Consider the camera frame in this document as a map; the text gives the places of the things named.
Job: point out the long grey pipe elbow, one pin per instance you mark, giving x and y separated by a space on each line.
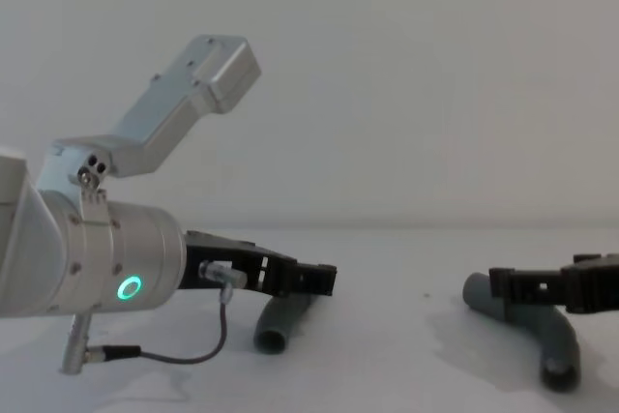
556 340

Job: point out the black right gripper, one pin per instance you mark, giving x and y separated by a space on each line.
595 287

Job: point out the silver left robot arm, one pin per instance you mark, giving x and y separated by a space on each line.
121 248

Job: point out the white table cloth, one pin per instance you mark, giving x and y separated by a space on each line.
387 360

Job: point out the short grey pipe elbow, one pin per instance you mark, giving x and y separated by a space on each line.
280 323

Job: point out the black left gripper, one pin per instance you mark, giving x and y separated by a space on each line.
232 258

